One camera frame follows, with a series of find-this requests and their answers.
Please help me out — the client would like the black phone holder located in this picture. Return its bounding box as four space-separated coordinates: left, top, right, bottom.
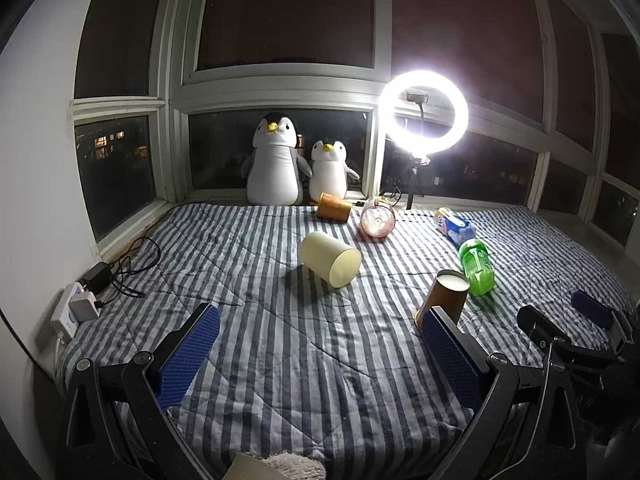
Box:
405 88 432 141

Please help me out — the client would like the black tripod stand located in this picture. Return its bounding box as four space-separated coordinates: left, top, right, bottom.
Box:
400 152 432 211

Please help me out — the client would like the white window frame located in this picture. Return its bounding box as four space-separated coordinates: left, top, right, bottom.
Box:
70 0 640 261

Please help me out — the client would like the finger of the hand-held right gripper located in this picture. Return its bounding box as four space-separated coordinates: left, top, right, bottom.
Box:
571 289 638 347
516 304 640 367

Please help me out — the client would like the small penguin plush toy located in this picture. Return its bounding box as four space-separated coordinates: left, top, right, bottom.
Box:
306 140 361 201

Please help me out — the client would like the brown paper cup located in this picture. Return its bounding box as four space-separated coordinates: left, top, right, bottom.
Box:
414 269 471 335
316 191 354 222

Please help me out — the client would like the green plastic bottle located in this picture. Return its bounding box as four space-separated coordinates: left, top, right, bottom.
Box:
459 238 496 296

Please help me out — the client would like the blue snack packet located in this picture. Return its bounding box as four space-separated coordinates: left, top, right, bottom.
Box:
434 207 477 247

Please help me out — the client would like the cream plastic cup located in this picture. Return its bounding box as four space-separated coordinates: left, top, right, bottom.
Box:
299 231 362 289

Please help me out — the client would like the black cable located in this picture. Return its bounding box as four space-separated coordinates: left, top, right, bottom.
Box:
100 236 164 307

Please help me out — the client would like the white power adapter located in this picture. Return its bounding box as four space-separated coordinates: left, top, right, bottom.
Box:
69 293 100 320

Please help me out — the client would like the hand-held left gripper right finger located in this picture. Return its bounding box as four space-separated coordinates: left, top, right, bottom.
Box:
421 305 588 480

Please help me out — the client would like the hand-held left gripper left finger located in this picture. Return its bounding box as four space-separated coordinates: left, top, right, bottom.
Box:
54 302 222 480

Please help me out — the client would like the pink transparent bottle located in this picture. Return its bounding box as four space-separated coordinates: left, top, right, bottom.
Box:
358 196 397 241

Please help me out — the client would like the white ring light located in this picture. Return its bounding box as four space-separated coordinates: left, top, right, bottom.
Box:
376 70 470 154

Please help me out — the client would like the white fluffy cloth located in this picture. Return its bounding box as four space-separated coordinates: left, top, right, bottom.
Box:
232 452 329 480

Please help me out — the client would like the white power strip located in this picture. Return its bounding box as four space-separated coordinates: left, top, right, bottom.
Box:
50 282 101 342

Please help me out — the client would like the black power adapter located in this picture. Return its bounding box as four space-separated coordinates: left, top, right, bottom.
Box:
80 261 114 295

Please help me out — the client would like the striped blue white blanket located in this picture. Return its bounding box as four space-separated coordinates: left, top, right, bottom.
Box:
55 202 640 480

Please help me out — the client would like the large penguin plush toy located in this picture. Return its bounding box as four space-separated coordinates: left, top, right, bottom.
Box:
241 112 313 207

